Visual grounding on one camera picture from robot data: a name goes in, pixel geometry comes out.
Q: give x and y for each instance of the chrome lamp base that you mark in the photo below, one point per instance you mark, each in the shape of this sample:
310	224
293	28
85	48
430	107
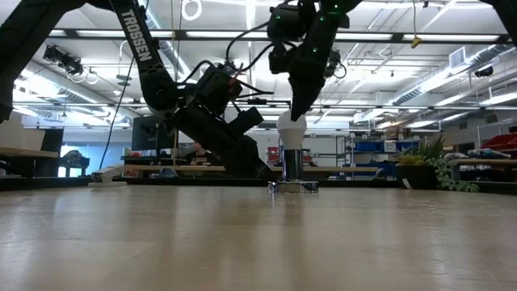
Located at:
292	165

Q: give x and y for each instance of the shelf with blue bins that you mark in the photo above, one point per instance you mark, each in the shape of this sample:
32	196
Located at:
375	147

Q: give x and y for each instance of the wooden table with clutter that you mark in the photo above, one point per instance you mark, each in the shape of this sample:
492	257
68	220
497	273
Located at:
484	163

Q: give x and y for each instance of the blue white bag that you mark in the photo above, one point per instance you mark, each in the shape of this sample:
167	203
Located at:
167	173

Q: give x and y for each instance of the wooden side table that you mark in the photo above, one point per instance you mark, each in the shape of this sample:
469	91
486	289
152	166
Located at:
24	153

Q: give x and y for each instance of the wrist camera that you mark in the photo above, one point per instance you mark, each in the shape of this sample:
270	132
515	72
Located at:
278	58
248	119

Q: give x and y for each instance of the red bin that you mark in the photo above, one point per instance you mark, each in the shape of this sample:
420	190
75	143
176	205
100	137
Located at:
503	143

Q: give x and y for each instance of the potted succulent plant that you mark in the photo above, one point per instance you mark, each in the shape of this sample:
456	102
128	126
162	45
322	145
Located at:
420	161

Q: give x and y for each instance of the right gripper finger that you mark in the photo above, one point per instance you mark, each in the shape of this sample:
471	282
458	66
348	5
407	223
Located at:
305	95

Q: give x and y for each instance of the person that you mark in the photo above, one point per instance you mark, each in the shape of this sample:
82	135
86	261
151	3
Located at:
200	155

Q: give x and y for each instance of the black ceiling device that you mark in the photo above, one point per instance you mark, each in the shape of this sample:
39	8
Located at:
484	71

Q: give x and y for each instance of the white grey small device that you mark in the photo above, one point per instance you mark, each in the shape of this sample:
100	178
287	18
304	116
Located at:
107	175

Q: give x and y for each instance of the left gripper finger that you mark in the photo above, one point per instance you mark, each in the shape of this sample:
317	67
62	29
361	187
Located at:
246	165

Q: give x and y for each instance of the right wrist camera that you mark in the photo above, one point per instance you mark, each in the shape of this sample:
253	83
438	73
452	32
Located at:
278	58

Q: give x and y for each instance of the black ceiling camera rig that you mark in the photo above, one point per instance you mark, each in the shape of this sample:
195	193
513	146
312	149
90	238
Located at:
62	60

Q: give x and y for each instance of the red storage boxes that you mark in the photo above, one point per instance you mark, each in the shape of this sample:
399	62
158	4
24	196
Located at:
272	153

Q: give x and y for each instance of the ceiling air vent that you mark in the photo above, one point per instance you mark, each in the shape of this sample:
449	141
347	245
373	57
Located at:
458	56

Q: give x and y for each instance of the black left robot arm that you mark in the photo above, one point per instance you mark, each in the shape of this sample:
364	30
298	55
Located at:
139	44

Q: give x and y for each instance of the black aluminium frame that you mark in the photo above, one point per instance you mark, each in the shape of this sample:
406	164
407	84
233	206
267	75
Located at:
182	182

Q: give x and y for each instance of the yellow hanging tag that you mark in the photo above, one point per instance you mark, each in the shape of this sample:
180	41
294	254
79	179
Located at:
416	40

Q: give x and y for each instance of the black monitor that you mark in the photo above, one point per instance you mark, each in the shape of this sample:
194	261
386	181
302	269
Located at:
143	133

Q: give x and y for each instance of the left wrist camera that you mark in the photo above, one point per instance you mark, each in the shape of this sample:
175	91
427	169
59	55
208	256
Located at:
248	119

